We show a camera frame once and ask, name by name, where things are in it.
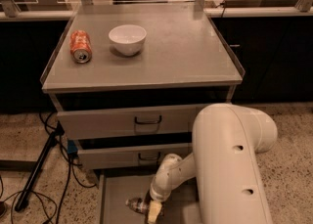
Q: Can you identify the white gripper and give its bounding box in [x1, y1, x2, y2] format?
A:
[148, 179, 172, 224]

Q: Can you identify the clear plastic water bottle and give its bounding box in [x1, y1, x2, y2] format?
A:
[125, 198, 153, 216]

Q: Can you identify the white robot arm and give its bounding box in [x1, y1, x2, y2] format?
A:
[148, 104, 278, 224]

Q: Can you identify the grey bottom drawer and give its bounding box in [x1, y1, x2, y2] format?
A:
[96, 164, 204, 224]

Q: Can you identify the grey drawer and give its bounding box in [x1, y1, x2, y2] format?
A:
[76, 141, 219, 170]
[96, 164, 204, 224]
[57, 104, 207, 140]

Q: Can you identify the grey middle drawer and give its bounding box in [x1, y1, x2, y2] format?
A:
[76, 141, 219, 170]

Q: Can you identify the grey top drawer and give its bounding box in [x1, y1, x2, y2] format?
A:
[57, 104, 207, 140]

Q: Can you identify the grey drawer cabinet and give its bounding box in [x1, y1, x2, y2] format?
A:
[39, 3, 246, 224]

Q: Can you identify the white ceramic bowl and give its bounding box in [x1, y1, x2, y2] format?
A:
[109, 24, 147, 56]

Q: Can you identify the orange soda can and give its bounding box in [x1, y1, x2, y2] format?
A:
[69, 30, 92, 64]

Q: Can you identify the black floor cable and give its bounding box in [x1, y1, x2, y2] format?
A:
[0, 112, 98, 224]

